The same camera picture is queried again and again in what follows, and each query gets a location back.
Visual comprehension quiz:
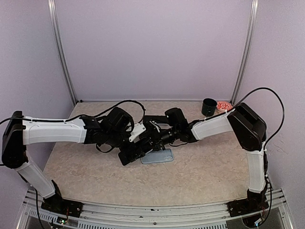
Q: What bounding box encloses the left aluminium frame post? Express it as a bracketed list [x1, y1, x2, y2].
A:
[48, 0, 78, 106]

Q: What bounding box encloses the silver edged black smartphone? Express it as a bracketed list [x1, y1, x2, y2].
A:
[118, 149, 144, 166]

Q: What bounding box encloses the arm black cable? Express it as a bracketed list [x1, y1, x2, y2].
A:
[232, 87, 285, 146]
[95, 100, 146, 125]

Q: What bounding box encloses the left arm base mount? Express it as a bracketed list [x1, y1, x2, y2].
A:
[41, 195, 83, 218]

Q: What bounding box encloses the right aluminium frame post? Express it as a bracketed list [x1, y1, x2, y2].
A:
[230, 0, 259, 104]

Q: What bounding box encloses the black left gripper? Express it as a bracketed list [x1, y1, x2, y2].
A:
[105, 129, 146, 162]

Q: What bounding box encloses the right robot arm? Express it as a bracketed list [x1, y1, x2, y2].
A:
[144, 103, 267, 212]

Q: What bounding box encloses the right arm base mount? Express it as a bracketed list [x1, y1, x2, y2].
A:
[227, 190, 269, 217]

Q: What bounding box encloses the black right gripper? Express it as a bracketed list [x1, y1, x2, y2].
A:
[139, 125, 180, 150]

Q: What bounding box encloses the red white patterned bowl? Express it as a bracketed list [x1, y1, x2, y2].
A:
[216, 101, 233, 113]

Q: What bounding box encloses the aluminium frame post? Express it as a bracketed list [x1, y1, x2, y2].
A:
[48, 0, 78, 106]
[230, 0, 259, 104]

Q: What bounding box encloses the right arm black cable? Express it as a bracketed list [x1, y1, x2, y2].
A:
[232, 87, 285, 146]

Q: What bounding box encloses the light blue phone case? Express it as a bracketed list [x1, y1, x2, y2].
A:
[141, 149, 174, 165]

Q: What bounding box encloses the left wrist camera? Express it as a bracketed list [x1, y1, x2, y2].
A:
[129, 123, 146, 142]

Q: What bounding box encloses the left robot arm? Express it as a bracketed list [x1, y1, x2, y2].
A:
[1, 107, 146, 212]

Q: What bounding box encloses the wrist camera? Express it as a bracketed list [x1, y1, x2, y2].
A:
[129, 123, 146, 142]
[149, 121, 161, 133]

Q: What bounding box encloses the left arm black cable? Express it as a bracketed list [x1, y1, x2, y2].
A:
[95, 100, 146, 125]

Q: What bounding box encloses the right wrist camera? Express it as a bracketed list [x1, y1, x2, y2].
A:
[149, 121, 161, 133]

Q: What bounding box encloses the front aluminium rail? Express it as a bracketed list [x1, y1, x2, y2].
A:
[16, 188, 293, 229]

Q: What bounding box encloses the dark green mug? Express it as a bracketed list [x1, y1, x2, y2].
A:
[202, 98, 217, 117]

